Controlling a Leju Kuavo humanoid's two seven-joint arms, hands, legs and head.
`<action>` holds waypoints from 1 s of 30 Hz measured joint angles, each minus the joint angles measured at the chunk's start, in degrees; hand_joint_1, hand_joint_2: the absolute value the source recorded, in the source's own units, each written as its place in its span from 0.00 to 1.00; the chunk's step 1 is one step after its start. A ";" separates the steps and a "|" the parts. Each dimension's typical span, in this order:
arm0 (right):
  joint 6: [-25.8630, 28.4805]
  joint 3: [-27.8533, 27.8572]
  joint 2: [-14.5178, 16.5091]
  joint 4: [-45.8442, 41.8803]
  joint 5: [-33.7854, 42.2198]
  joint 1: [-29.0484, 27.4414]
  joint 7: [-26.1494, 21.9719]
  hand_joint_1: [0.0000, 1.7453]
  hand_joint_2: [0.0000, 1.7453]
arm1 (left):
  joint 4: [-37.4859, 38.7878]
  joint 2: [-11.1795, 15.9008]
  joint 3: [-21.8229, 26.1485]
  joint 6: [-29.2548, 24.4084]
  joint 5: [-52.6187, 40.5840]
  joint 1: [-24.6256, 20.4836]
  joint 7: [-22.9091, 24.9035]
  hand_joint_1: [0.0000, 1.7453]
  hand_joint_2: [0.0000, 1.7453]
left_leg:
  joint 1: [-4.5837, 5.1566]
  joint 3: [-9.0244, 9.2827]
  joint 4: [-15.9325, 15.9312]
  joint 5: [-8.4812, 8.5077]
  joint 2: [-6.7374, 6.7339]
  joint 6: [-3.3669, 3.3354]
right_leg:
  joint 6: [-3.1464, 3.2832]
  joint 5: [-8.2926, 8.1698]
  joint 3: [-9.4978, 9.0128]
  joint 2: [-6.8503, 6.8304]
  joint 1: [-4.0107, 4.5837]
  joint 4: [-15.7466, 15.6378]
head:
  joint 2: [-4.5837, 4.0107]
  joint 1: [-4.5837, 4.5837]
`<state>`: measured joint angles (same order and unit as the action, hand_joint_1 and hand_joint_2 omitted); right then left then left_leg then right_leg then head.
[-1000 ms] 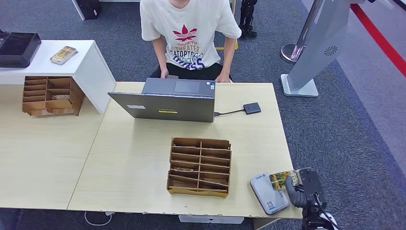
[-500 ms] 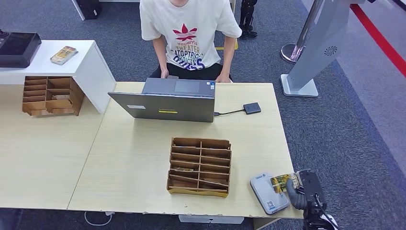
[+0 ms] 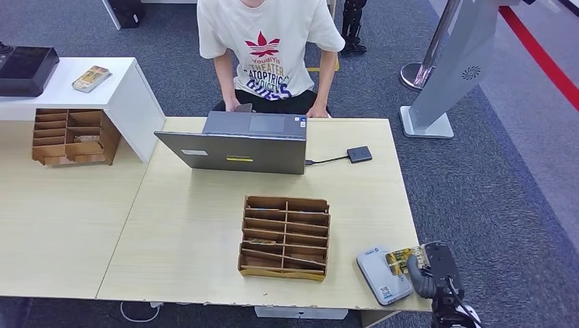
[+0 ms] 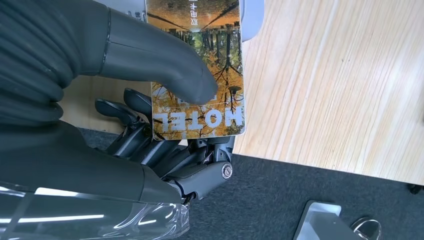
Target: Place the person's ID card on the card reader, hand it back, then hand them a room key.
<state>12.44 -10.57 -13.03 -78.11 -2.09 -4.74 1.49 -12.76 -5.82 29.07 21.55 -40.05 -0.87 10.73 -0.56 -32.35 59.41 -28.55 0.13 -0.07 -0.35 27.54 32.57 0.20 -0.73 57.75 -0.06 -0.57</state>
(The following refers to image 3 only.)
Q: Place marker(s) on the person's left hand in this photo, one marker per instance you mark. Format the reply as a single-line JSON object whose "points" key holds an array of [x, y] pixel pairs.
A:
{"points": [[319, 111]]}

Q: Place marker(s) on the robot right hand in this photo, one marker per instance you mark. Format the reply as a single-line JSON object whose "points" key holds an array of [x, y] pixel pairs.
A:
{"points": [[441, 269]]}

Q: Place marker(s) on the person's right hand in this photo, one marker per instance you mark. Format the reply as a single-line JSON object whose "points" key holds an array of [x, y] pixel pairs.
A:
{"points": [[231, 105]]}

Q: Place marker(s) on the grey phone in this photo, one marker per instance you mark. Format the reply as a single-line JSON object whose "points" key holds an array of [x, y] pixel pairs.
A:
{"points": [[244, 107]]}

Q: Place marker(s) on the gold patterned ID card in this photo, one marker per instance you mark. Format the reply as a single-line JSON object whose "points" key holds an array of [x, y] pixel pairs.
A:
{"points": [[398, 260]]}

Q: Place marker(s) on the grey card reader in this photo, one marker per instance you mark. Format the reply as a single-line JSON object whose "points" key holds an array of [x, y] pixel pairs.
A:
{"points": [[375, 271]]}

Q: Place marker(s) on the person's right forearm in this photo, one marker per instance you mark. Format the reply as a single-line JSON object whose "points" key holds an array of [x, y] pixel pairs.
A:
{"points": [[225, 77]]}

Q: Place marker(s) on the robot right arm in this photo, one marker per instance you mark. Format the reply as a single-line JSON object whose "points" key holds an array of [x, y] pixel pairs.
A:
{"points": [[445, 314]]}

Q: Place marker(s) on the person's left forearm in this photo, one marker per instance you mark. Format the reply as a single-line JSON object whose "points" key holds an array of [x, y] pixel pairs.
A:
{"points": [[328, 79]]}

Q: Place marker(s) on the person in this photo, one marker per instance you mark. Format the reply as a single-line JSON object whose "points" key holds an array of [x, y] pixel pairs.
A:
{"points": [[271, 27]]}

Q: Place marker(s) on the wooden slotted card organizer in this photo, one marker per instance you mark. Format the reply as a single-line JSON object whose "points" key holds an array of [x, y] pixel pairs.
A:
{"points": [[111, 136], [284, 270]]}

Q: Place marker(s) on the patterned room key card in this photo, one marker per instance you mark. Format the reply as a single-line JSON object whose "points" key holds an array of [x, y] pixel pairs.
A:
{"points": [[262, 241]]}

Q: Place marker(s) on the grey laptop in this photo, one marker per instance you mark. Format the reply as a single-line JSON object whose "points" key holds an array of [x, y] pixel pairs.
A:
{"points": [[235, 155]]}

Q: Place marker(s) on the small black square device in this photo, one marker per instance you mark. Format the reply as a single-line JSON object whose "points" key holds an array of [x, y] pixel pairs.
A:
{"points": [[359, 154]]}

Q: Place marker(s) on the wooden desk leg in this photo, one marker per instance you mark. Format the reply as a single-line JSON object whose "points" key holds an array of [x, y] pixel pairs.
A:
{"points": [[375, 318]]}

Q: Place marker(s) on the black robot legs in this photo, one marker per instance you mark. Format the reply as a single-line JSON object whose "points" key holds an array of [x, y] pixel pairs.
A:
{"points": [[353, 27]]}

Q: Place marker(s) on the white shelf riser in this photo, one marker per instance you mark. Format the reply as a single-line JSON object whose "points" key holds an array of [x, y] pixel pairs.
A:
{"points": [[125, 91]]}

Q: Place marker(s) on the black cabinet box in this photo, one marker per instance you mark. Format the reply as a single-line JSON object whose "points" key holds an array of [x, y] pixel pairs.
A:
{"points": [[126, 12]]}

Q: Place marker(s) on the stack of patterned cards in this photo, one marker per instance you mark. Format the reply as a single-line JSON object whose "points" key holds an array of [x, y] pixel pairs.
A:
{"points": [[91, 78]]}

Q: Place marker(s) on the silver kiosk stand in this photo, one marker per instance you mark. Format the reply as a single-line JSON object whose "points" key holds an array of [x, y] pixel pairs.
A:
{"points": [[456, 59]]}

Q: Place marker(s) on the patterned cards in organizer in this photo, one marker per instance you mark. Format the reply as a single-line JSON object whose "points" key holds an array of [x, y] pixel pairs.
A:
{"points": [[87, 139]]}

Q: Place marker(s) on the white box under desk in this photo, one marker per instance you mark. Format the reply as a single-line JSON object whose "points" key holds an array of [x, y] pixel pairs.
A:
{"points": [[298, 313]]}

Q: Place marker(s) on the black tray box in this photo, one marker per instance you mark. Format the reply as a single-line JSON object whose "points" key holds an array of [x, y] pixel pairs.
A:
{"points": [[26, 71]]}

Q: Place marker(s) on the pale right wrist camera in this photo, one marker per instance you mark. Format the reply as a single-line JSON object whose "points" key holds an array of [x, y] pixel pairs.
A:
{"points": [[469, 317]]}

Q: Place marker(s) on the chrome stanchion post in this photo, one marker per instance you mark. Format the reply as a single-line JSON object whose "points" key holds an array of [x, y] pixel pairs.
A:
{"points": [[418, 73]]}

